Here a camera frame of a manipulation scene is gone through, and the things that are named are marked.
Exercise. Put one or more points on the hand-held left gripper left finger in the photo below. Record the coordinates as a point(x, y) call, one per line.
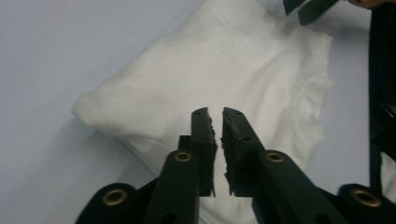
point(186, 180)

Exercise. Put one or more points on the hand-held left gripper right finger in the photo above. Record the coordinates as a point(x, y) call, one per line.
point(264, 180)

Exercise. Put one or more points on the white shirt with chick print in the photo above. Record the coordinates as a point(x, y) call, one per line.
point(218, 62)

